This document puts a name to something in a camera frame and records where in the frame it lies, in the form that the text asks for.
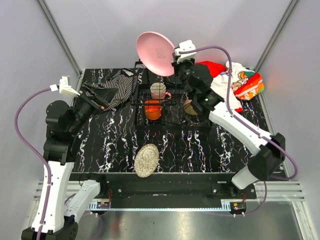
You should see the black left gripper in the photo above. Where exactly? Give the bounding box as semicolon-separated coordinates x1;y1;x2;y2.
69;82;120;134

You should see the pink ceramic mug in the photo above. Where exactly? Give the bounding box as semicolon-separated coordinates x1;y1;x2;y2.
150;82;172;103

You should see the pink round plate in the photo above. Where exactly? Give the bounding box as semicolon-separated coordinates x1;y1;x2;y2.
136;31;175;77

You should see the beige speckled bowl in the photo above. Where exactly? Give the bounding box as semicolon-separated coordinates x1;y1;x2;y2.
183;99;197;116

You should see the orange plastic cup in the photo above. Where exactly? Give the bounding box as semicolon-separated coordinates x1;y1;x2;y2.
144;100;162;121

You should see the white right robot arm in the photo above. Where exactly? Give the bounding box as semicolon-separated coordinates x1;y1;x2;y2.
172;60;286;199

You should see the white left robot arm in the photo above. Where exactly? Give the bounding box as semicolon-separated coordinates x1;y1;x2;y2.
21;84;118;240

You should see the black metal dish rack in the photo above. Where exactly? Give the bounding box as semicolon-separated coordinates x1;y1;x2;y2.
130;61;212;132

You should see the black white striped cloth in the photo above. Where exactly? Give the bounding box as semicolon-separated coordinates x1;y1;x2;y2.
89;68;138;110

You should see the white red cartoon garment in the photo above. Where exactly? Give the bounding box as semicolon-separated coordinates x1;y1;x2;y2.
197;61;265;113

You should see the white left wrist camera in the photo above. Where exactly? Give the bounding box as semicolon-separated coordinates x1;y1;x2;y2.
58;76;81;98

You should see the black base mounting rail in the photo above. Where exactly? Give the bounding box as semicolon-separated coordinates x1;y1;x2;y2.
79;172;258;210

